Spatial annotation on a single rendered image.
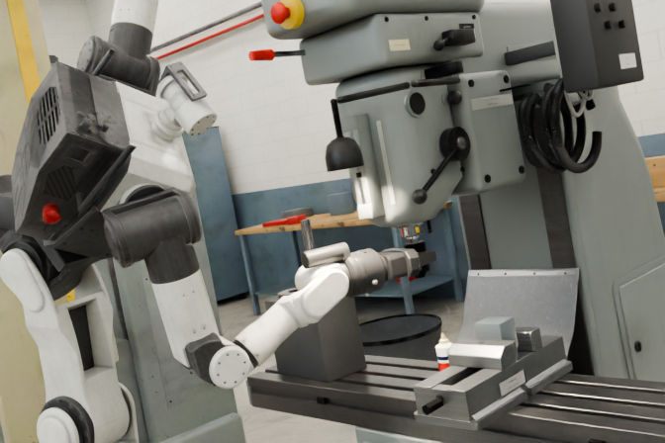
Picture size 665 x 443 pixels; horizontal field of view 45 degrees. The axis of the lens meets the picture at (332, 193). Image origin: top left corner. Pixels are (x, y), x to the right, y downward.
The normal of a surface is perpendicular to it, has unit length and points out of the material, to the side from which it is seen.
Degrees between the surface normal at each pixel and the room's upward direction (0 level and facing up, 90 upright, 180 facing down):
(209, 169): 90
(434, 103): 90
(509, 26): 90
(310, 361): 90
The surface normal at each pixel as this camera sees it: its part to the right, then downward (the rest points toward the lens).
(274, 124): -0.72, 0.17
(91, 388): 0.88, -0.07
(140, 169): 0.68, 0.00
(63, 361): -0.46, 0.13
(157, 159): 0.64, -0.64
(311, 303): 0.47, 0.01
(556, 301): -0.72, -0.30
